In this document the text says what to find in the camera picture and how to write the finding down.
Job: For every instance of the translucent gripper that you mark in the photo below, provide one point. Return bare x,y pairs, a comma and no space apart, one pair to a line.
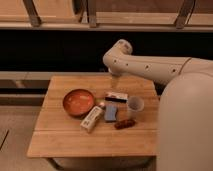
114,80

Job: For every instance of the white ceramic cup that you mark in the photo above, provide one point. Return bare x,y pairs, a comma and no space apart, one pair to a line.
135,105

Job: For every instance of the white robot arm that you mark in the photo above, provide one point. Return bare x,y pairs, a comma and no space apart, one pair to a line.
119,59

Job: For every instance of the orange ceramic bowl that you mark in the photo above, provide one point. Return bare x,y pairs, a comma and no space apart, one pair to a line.
78,102

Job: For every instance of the black and white box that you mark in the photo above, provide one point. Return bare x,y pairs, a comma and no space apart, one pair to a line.
116,97

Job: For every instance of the blue sponge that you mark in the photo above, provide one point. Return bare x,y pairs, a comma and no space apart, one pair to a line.
110,113

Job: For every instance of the white bottle with label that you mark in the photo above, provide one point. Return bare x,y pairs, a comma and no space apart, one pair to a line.
89,122

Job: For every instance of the dark red snack bar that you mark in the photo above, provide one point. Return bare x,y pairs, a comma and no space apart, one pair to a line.
124,124

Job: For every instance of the wooden table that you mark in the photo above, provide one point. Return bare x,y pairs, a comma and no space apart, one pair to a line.
57,135

